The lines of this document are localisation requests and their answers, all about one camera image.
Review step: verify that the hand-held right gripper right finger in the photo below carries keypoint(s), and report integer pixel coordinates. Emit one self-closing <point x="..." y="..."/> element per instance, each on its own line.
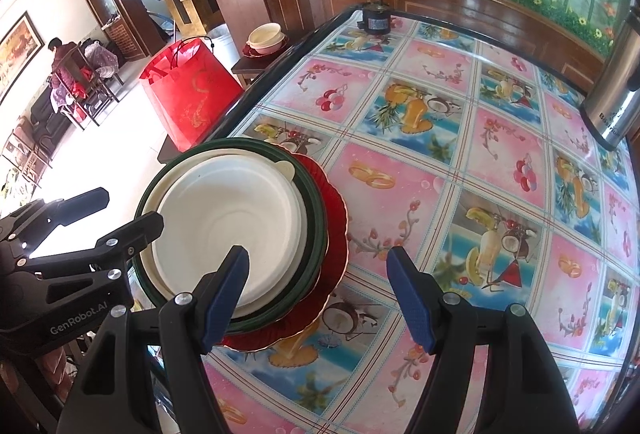
<point x="410" y="299"/>

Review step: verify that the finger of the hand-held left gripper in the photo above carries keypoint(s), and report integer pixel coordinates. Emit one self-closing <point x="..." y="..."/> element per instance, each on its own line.
<point x="135" y="234"/>
<point x="75" y="206"/>

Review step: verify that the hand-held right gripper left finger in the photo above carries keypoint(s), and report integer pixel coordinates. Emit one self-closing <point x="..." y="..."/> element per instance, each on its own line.
<point x="225" y="299"/>

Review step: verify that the white paper bowl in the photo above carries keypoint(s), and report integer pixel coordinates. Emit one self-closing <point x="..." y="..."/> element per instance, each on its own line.
<point x="225" y="214"/>

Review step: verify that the white plate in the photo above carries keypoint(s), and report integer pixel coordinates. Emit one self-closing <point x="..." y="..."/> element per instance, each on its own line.
<point x="303" y="224"/>

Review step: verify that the dark green plastic bowl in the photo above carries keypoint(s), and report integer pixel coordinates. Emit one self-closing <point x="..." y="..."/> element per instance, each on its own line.
<point x="317" y="224"/>

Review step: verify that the wooden chair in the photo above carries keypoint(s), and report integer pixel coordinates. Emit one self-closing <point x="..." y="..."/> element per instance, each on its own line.
<point x="95" y="93"/>

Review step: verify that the red gift bag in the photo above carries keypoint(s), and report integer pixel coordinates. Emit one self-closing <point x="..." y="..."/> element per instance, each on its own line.
<point x="190" y="98"/>

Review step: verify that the dark wooden side table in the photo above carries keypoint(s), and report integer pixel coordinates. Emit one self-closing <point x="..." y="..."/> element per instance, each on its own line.
<point x="250" y="66"/>

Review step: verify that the white bucket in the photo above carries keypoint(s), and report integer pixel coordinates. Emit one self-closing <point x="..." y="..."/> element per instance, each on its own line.
<point x="222" y="46"/>

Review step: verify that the small red plate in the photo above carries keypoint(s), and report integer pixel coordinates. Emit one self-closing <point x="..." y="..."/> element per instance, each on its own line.
<point x="252" y="52"/>

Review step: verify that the small cream bowl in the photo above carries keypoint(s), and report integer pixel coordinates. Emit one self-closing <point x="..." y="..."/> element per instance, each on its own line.
<point x="265" y="36"/>

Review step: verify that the small black jar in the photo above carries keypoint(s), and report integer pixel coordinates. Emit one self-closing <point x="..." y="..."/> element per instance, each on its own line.
<point x="376" y="18"/>

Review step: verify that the stainless steel thermos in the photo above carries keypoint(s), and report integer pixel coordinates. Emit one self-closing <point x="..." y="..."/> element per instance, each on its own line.
<point x="615" y="98"/>

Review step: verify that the framed wall picture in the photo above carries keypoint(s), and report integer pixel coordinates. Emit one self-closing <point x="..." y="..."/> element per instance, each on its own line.
<point x="20" y="48"/>

